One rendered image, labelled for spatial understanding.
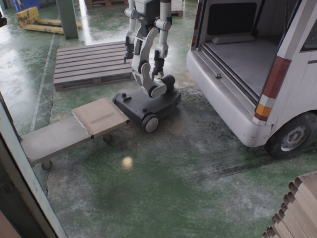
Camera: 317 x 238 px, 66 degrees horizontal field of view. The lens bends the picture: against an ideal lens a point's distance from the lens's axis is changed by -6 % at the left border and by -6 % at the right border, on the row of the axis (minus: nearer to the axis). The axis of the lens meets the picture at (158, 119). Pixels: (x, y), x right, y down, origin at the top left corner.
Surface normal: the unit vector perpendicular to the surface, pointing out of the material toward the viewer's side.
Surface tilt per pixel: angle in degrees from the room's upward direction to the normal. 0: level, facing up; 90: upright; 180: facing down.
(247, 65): 0
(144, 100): 0
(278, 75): 87
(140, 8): 90
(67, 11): 90
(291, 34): 75
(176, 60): 0
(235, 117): 85
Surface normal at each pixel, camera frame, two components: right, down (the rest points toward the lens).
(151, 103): 0.00, -0.77
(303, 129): 0.31, 0.55
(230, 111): -0.94, 0.15
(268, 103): -0.38, 0.54
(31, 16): 0.93, 0.23
